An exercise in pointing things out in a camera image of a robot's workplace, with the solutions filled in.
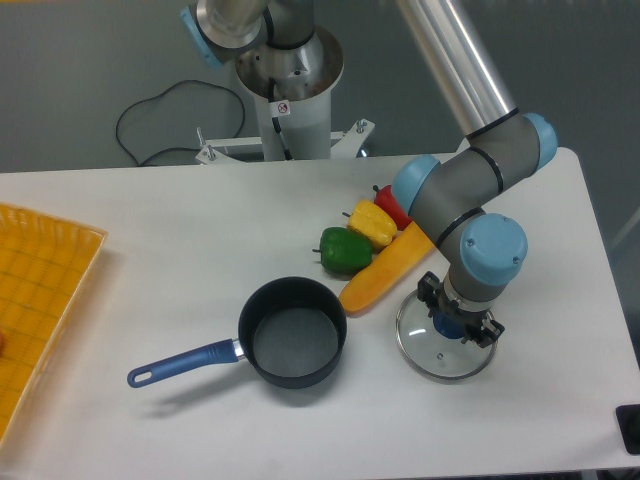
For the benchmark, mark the glass lid blue knob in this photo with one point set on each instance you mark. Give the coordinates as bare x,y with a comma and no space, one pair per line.
435,346

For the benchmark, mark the yellow plastic basket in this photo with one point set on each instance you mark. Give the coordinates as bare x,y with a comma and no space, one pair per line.
45,261

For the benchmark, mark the black saucepan blue handle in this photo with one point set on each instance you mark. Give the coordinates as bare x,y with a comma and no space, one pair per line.
292,330

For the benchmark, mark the yellow toy bell pepper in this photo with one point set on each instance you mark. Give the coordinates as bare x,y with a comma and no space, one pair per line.
372,222

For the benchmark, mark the green toy bell pepper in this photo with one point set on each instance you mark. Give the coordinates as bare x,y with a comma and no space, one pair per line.
343,252

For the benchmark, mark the red toy bell pepper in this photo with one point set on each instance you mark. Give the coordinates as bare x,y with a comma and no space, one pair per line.
385,200

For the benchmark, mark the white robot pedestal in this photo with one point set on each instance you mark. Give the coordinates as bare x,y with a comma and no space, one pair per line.
291,90

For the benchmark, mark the black corner device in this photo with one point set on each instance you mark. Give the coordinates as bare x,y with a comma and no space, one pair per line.
628,417

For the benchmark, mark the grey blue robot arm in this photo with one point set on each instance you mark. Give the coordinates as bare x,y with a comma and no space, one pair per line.
445,199

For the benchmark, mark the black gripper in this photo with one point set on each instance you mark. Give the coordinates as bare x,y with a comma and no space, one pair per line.
453,314

